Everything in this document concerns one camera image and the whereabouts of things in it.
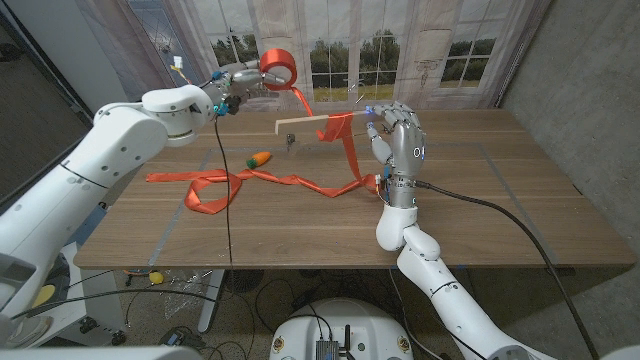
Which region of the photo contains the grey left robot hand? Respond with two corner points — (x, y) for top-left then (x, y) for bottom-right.
(202, 59), (288, 117)

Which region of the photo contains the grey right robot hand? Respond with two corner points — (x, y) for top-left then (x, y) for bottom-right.
(366, 101), (428, 209)

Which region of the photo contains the orange ribbon with spool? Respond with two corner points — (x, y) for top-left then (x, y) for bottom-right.
(145, 48), (381, 216)

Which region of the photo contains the wooden hanger with metal clips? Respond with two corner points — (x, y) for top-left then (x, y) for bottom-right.
(274, 78), (386, 151)

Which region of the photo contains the toy carrot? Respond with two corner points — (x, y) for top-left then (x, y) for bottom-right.
(245, 151), (273, 170)

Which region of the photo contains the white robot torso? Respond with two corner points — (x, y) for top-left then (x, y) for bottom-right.
(269, 298), (415, 360)

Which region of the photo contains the black round floor base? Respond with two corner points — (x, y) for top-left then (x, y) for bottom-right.
(223, 269), (265, 294)

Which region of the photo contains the white table leg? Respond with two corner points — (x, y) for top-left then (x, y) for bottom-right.
(198, 269), (226, 335)

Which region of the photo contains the clear plastic bag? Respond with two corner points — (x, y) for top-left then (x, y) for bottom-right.
(164, 272), (209, 319)

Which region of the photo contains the white rolling cart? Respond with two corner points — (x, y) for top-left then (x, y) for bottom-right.
(59, 241), (126, 347)

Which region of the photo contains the black floor power adapter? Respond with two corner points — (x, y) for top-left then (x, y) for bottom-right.
(159, 328), (206, 350)

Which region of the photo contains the black and yellow device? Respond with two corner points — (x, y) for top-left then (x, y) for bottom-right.
(27, 254), (72, 319)

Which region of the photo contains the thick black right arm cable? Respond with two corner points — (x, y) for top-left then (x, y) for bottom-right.
(414, 180), (601, 360)

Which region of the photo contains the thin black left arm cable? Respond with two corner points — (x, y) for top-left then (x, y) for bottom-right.
(9, 115), (236, 321)

